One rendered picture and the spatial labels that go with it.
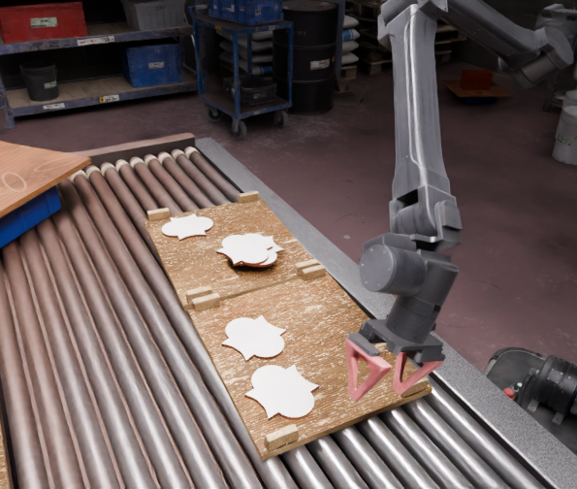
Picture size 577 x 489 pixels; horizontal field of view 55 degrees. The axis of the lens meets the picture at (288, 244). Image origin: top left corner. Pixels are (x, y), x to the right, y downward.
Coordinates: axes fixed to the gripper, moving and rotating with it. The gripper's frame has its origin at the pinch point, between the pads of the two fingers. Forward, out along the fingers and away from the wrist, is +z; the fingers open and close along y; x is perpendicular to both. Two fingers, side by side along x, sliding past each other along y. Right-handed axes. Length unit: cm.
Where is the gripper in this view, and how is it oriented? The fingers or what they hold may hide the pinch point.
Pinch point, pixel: (377, 390)
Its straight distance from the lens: 78.2
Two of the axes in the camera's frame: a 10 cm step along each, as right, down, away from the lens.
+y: 7.3, 0.9, 6.8
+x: -5.9, -4.2, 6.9
